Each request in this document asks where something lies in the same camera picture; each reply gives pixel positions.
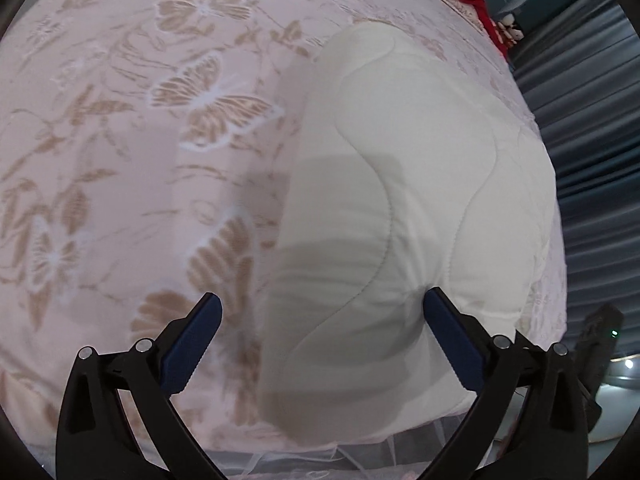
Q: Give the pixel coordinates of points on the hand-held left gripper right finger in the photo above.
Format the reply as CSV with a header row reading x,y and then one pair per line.
x,y
452,340

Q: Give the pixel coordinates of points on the white quilted pillow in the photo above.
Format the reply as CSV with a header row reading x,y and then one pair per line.
x,y
410,185

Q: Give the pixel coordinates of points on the pink floral bedspread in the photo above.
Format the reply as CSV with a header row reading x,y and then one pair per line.
x,y
125,135

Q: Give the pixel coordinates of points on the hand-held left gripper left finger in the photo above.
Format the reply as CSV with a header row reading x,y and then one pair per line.
x,y
192,345

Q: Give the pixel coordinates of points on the grey-blue curtain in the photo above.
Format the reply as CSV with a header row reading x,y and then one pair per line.
x,y
585,110

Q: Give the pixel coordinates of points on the plush toy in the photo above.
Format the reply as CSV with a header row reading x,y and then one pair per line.
x,y
510,27

